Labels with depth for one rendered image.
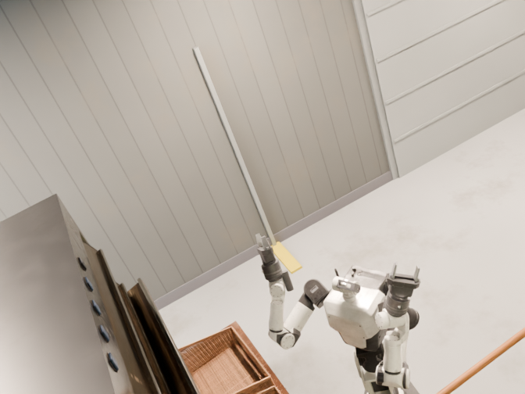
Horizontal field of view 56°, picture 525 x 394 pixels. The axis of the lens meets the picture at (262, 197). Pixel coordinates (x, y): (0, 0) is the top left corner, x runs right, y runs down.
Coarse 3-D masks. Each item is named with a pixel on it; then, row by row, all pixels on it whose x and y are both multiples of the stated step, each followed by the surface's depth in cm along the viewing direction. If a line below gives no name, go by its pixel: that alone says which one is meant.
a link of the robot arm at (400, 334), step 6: (408, 318) 193; (408, 324) 193; (396, 330) 198; (402, 330) 195; (408, 330) 193; (384, 336) 197; (390, 336) 197; (396, 336) 197; (402, 336) 193; (408, 336) 194; (384, 342) 196; (390, 342) 193; (396, 342) 193; (402, 342) 193
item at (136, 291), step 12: (132, 288) 287; (132, 300) 278; (144, 300) 273; (144, 312) 265; (144, 324) 257; (156, 324) 252; (156, 336) 246; (156, 348) 239; (168, 348) 235; (168, 360) 229; (168, 372) 224; (180, 372) 220; (168, 384) 218; (180, 384) 215
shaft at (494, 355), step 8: (512, 336) 207; (520, 336) 206; (504, 344) 205; (512, 344) 204; (496, 352) 203; (504, 352) 203; (480, 360) 202; (488, 360) 201; (472, 368) 200; (480, 368) 200; (464, 376) 198; (472, 376) 199; (448, 384) 198; (456, 384) 197; (440, 392) 196; (448, 392) 196
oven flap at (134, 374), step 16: (96, 256) 260; (96, 272) 238; (112, 288) 235; (112, 304) 218; (112, 320) 202; (128, 320) 211; (128, 336) 201; (128, 352) 187; (144, 352) 194; (128, 368) 175; (144, 368) 185; (144, 384) 174
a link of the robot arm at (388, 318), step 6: (384, 300) 197; (384, 306) 192; (384, 312) 193; (390, 312) 189; (396, 312) 188; (402, 312) 188; (378, 318) 193; (384, 318) 190; (390, 318) 190; (396, 318) 190; (402, 318) 191; (378, 324) 193; (384, 324) 190; (390, 324) 191; (396, 324) 192; (402, 324) 193
